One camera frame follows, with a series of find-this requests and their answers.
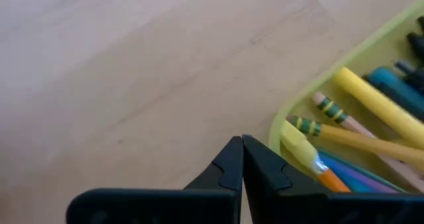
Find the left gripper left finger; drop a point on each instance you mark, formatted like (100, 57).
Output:
(228, 171)

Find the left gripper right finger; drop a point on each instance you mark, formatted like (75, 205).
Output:
(265, 177)

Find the orange pencil yellow cap eraser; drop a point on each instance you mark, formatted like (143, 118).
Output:
(298, 144)

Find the natural wood pencil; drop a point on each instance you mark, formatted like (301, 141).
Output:
(331, 109)

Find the yellow pencil green ferrule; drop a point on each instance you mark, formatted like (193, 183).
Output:
(364, 142)

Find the yellow highlighter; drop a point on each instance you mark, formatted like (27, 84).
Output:
(381, 106)

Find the teal pen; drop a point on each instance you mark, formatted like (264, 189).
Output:
(397, 89)

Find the yellow-green translucent supply box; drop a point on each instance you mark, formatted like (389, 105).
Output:
(374, 48)

